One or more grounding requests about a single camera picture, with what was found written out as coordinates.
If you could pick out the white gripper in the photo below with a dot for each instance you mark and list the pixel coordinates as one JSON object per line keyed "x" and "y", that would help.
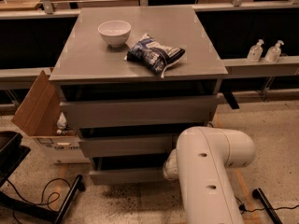
{"x": 169, "y": 166}

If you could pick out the grey bottom drawer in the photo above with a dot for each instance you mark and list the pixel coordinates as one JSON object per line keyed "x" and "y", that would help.
{"x": 128, "y": 169}

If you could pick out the grey drawer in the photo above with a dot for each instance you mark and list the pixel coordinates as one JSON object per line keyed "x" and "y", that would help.
{"x": 128, "y": 169}
{"x": 128, "y": 145}
{"x": 137, "y": 112}

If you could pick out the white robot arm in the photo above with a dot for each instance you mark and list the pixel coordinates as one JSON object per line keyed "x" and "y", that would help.
{"x": 199, "y": 162}

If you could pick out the grey middle drawer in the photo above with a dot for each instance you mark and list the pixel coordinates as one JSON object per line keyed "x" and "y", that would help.
{"x": 128, "y": 145}

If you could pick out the grey top drawer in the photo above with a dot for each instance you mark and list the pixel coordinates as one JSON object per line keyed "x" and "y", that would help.
{"x": 137, "y": 112}

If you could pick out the grey drawer cabinet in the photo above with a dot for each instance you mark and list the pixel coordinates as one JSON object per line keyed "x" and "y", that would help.
{"x": 91, "y": 70}

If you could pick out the open cardboard box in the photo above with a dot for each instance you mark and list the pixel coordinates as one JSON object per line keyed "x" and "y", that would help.
{"x": 37, "y": 117}

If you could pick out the black stand leg right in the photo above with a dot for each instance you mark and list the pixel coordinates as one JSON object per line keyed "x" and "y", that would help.
{"x": 259, "y": 195}

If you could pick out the blue white snack bag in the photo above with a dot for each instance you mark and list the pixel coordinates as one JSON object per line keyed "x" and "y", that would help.
{"x": 156, "y": 57}

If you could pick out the white bottle in box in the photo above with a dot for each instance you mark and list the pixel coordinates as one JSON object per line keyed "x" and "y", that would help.
{"x": 61, "y": 122}

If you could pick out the left clear pump bottle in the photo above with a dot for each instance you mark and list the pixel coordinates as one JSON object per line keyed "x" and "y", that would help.
{"x": 256, "y": 51}

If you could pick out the clear pump bottle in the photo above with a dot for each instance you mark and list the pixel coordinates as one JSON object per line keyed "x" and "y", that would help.
{"x": 274, "y": 52}
{"x": 256, "y": 51}

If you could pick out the white ceramic bowl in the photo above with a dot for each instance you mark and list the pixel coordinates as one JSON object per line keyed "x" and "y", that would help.
{"x": 115, "y": 33}

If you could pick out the right clear pump bottle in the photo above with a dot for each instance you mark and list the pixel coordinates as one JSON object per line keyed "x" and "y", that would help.
{"x": 274, "y": 52}

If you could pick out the black bin left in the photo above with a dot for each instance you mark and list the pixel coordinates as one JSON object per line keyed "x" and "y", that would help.
{"x": 12, "y": 153}

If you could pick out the black stand base left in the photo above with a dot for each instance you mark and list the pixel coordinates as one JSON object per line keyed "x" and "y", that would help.
{"x": 34, "y": 210}

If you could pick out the grey metal rail frame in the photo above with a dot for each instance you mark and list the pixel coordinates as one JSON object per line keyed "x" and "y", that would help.
{"x": 268, "y": 18}

